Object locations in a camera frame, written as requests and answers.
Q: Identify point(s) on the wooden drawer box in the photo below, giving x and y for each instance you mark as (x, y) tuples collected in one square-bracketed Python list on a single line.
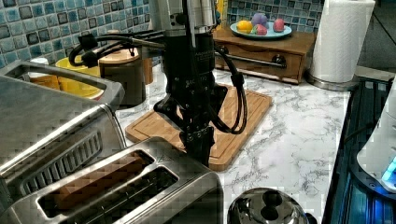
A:
[(283, 59)]

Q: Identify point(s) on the toy lemon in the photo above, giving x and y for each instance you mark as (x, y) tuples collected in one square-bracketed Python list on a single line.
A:
[(244, 26)]

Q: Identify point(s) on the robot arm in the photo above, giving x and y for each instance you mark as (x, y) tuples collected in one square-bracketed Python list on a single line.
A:
[(190, 18)]

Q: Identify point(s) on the pink toy fruit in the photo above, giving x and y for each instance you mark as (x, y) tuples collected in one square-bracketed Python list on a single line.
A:
[(278, 25)]

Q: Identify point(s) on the light blue plate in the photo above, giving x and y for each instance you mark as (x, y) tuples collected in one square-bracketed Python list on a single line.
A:
[(270, 32)]

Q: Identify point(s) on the silver kettle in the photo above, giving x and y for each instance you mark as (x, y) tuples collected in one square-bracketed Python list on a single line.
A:
[(267, 206)]

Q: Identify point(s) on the silver two-slot toaster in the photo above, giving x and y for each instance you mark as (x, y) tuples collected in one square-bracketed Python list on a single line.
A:
[(172, 189)]

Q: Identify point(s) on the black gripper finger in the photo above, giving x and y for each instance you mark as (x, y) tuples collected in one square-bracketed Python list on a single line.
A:
[(189, 141), (205, 142)]

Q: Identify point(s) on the toast slice in toaster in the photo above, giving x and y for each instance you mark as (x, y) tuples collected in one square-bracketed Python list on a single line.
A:
[(95, 182)]

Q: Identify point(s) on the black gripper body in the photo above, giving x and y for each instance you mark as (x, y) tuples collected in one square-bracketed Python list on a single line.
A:
[(188, 64)]

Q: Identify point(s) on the stainless toaster oven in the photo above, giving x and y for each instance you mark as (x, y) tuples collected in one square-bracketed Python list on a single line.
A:
[(46, 134)]

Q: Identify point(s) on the paper towel roll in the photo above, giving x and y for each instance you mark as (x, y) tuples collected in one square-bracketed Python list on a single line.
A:
[(341, 33)]

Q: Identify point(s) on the black canister with wooden lid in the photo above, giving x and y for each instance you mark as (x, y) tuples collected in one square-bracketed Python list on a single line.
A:
[(125, 66)]

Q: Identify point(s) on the toy strawberry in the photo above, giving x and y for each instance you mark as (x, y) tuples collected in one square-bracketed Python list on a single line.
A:
[(259, 29)]

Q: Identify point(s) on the white lidded jar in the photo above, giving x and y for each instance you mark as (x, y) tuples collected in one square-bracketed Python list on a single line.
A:
[(46, 80)]

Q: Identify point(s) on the bamboo cutting board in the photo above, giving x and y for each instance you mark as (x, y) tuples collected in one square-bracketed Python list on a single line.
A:
[(227, 145)]

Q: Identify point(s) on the purple toy fruit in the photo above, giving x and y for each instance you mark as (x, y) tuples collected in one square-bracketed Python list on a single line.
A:
[(259, 18)]

